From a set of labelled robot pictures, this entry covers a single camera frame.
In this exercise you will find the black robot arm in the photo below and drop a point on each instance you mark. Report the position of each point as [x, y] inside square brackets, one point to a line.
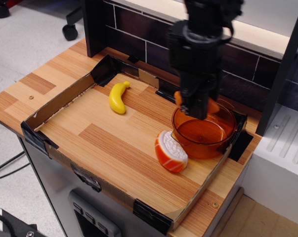
[209, 15]

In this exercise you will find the orange toy carrot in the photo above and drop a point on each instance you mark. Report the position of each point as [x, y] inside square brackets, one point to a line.
[212, 107]

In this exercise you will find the brass screw right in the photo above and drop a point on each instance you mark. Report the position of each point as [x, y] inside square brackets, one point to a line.
[215, 205]

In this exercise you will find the toy salmon sushi piece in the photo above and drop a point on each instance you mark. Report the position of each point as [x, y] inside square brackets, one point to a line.
[170, 153]

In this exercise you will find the yellow toy banana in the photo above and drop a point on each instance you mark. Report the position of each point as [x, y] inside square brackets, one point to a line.
[115, 97]

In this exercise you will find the black chair caster wheel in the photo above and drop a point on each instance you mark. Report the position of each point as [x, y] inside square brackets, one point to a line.
[69, 30]

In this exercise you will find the transparent orange plastic pot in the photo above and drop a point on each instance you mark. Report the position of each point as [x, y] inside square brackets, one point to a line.
[208, 138]

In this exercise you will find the cardboard fence with black tape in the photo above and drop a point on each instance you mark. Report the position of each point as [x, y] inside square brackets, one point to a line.
[76, 142]

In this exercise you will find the dark grey vertical post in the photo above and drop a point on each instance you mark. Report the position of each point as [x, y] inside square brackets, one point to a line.
[284, 91]

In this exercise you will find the grey toy oven front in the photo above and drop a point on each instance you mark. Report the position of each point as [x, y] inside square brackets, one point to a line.
[92, 222]

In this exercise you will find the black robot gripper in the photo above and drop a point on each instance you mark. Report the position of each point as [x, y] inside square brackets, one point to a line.
[196, 57]

